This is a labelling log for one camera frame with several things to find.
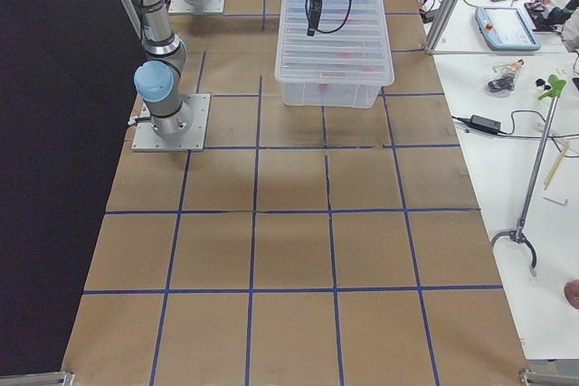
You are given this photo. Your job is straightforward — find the clear ribbed box lid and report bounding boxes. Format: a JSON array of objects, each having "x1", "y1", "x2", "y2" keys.
[{"x1": 274, "y1": 0, "x2": 395, "y2": 87}]

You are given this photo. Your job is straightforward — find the clear plastic storage box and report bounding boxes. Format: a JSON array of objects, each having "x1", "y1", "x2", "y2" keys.
[{"x1": 274, "y1": 0, "x2": 395, "y2": 109}]

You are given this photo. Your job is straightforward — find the blue teach pendant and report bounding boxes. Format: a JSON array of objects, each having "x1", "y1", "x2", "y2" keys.
[{"x1": 474, "y1": 6, "x2": 541, "y2": 52}]

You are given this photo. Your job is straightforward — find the black power adapter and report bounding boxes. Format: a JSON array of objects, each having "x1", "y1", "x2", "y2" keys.
[{"x1": 452, "y1": 115, "x2": 501, "y2": 136}]

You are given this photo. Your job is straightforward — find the green handled reacher grabber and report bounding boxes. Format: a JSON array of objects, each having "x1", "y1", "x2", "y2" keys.
[{"x1": 490, "y1": 74, "x2": 566, "y2": 278}]

